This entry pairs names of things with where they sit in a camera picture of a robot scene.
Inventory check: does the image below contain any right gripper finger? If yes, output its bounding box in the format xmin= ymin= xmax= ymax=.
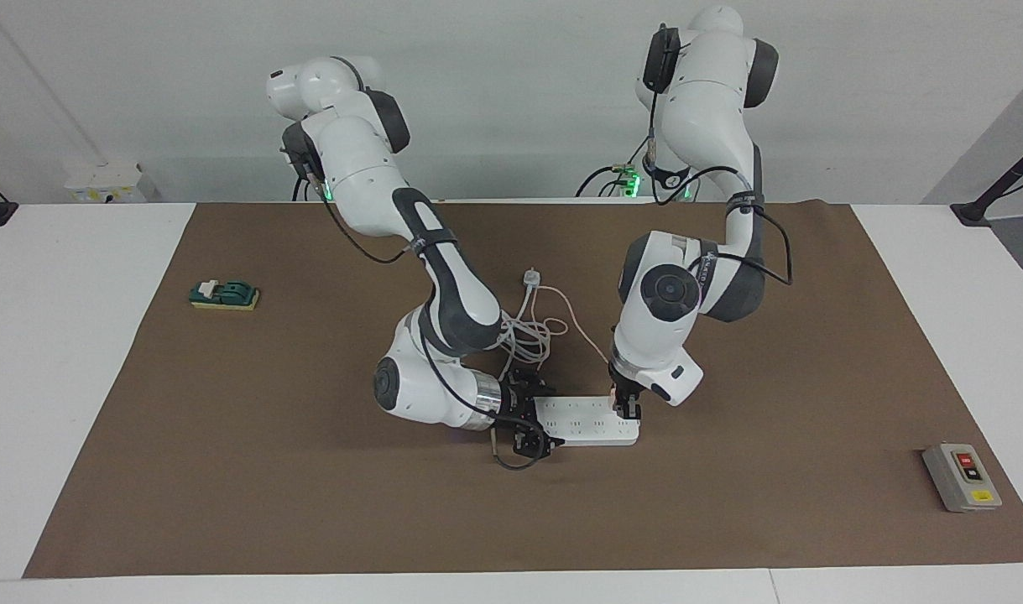
xmin=515 ymin=426 xmax=567 ymax=461
xmin=515 ymin=369 xmax=558 ymax=399

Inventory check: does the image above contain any white power strip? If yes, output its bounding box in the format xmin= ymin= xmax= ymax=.
xmin=532 ymin=396 xmax=642 ymax=447

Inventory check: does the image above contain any pink charger cable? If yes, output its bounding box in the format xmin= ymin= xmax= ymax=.
xmin=535 ymin=285 xmax=613 ymax=367

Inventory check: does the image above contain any brown table mat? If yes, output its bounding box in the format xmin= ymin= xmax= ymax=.
xmin=23 ymin=201 xmax=1023 ymax=580

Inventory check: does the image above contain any grey push button box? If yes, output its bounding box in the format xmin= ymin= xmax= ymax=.
xmin=922 ymin=443 xmax=1003 ymax=513

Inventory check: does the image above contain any white power strip cable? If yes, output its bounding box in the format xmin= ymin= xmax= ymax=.
xmin=496 ymin=268 xmax=556 ymax=388

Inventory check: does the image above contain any black left base cable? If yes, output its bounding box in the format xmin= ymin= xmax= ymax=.
xmin=574 ymin=134 xmax=656 ymax=200

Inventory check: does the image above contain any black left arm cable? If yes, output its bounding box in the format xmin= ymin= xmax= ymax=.
xmin=645 ymin=25 xmax=794 ymax=288

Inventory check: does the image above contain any green knife switch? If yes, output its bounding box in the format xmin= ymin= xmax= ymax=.
xmin=189 ymin=279 xmax=261 ymax=312

